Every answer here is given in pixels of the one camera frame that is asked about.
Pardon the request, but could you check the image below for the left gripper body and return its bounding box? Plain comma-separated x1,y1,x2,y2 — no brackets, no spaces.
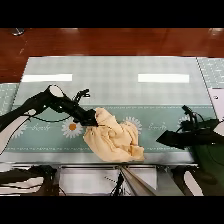
69,103,100,128

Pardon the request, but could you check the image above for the cream yellow shirt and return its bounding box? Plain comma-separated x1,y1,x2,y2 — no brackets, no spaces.
82,107,146,164

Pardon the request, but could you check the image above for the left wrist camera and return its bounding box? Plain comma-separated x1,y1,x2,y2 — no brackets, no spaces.
73,88,91,105

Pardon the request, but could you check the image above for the silver frame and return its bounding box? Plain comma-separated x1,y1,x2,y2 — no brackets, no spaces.
0,161,202,197

